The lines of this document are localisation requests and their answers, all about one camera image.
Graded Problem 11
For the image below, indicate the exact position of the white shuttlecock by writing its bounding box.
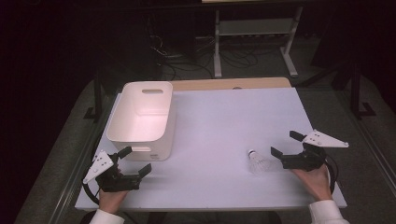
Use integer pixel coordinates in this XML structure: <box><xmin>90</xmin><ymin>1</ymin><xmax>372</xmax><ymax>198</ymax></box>
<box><xmin>247</xmin><ymin>148</ymin><xmax>276</xmax><ymax>175</ymax></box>

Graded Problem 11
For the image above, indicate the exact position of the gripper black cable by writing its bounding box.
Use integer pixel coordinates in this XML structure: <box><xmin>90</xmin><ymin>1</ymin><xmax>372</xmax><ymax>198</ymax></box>
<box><xmin>323</xmin><ymin>154</ymin><xmax>340</xmax><ymax>195</ymax></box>
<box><xmin>81</xmin><ymin>182</ymin><xmax>101</xmax><ymax>205</ymax></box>

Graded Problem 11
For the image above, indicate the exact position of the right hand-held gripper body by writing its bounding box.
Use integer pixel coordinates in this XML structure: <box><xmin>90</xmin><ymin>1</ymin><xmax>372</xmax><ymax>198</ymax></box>
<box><xmin>280</xmin><ymin>129</ymin><xmax>350</xmax><ymax>172</ymax></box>

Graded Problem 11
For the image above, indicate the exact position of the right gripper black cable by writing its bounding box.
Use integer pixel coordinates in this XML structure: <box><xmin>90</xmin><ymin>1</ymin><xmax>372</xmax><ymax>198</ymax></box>
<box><xmin>323</xmin><ymin>154</ymin><xmax>340</xmax><ymax>195</ymax></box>

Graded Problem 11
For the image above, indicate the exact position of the white board table cover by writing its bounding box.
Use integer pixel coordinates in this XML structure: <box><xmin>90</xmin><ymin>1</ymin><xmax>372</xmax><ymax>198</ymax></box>
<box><xmin>74</xmin><ymin>87</ymin><xmax>348</xmax><ymax>213</ymax></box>

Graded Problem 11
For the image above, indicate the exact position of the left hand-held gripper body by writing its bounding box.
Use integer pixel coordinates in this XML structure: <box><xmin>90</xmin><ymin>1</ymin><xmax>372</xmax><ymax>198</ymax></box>
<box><xmin>82</xmin><ymin>150</ymin><xmax>142</xmax><ymax>193</ymax></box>

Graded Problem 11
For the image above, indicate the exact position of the person's left hand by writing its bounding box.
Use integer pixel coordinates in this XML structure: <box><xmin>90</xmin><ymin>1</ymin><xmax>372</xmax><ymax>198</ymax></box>
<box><xmin>98</xmin><ymin>189</ymin><xmax>129</xmax><ymax>215</ymax></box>

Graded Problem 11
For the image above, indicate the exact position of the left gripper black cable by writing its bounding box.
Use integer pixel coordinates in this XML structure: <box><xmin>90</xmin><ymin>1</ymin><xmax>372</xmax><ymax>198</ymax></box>
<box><xmin>81</xmin><ymin>182</ymin><xmax>101</xmax><ymax>205</ymax></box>

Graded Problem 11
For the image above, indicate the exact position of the grey metal stand frame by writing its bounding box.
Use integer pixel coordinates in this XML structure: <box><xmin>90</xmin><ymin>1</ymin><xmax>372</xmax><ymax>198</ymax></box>
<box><xmin>213</xmin><ymin>6</ymin><xmax>304</xmax><ymax>79</ymax></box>

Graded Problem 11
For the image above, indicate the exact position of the white plastic storage bin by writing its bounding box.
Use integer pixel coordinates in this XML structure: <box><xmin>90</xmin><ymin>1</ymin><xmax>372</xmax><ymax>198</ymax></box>
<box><xmin>106</xmin><ymin>81</ymin><xmax>177</xmax><ymax>162</ymax></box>

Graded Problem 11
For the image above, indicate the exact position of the black metal stand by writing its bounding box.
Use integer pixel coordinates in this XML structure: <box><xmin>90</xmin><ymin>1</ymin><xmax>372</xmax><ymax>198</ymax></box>
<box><xmin>83</xmin><ymin>69</ymin><xmax>106</xmax><ymax>123</ymax></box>
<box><xmin>348</xmin><ymin>60</ymin><xmax>377</xmax><ymax>120</ymax></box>

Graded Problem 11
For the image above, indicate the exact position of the person's right hand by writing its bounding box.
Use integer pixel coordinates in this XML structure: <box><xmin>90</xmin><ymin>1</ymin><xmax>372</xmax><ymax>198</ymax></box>
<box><xmin>291</xmin><ymin>163</ymin><xmax>333</xmax><ymax>203</ymax></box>

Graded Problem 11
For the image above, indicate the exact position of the wooden table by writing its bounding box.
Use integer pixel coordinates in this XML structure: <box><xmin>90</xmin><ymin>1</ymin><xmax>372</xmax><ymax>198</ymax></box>
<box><xmin>169</xmin><ymin>77</ymin><xmax>292</xmax><ymax>92</ymax></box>

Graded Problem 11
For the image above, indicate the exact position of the bundle of floor cables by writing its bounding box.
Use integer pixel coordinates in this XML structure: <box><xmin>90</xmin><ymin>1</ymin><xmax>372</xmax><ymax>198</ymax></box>
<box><xmin>148</xmin><ymin>33</ymin><xmax>281</xmax><ymax>81</ymax></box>

